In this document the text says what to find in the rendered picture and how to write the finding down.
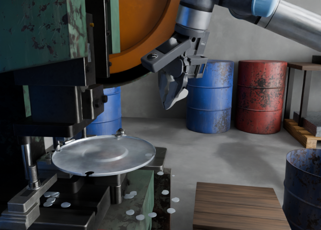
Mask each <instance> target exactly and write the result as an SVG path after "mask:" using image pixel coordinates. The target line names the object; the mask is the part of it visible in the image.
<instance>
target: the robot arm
mask: <svg viewBox="0 0 321 230"><path fill-rule="evenodd" d="M214 5H218V6H222V7H225V8H228V9H229V12H230V13H231V15H232V16H233V17H235V18H237V19H240V20H246V21H248V22H250V23H253V24H255V25H258V26H260V27H262V28H265V29H267V30H269V31H272V32H274V33H277V34H279V35H281V36H284V37H286V38H288V39H291V40H293V41H295V42H298V43H300V44H302V45H305V46H307V47H309V48H312V49H314V50H316V51H319V52H321V15H318V14H316V13H314V12H311V11H309V10H306V9H304V8H301V7H299V6H297V5H294V4H292V3H289V2H287V1H285V0H180V4H179V7H178V12H177V16H176V20H175V21H176V24H175V27H174V30H175V31H176V32H178V33H180V34H175V35H174V36H172V37H171V38H169V39H168V40H166V41H165V42H163V43H162V44H161V45H159V46H158V47H156V48H155V49H153V50H152V51H150V52H149V53H147V54H146V55H144V56H143V57H141V59H140V60H141V63H142V66H143V67H145V68H147V69H148V70H150V71H151V72H153V73H156V72H157V71H158V86H159V90H160V97H161V102H162V105H163V108H164V109H165V110H168V109H169V108H171V107H172V106H173V105H174V104H175V102H176V101H179V100H181V99H183V98H185V97H186V96H187V94H188V90H186V89H185V87H186V85H187V82H188V78H194V77H195V78H202V77H203V73H204V70H205V67H206V63H207V60H208V58H207V57H205V56H204V55H203V54H204V51H205V48H206V44H207V41H208V38H209V34H210V31H206V30H207V29H208V26H209V22H210V19H211V15H212V11H213V8H214ZM202 64H204V67H203V71H202V73H200V69H201V66H202Z"/></svg>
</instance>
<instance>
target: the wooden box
mask: <svg viewBox="0 0 321 230"><path fill-rule="evenodd" d="M193 230H291V228H290V226H289V223H288V221H287V219H286V216H285V214H284V212H283V209H282V207H281V205H280V203H279V200H278V198H277V196H276V194H275V191H274V189H273V188H264V187H253V186H241V185H229V184H217V183H206V182H197V184H196V194H195V204H194V214H193Z"/></svg>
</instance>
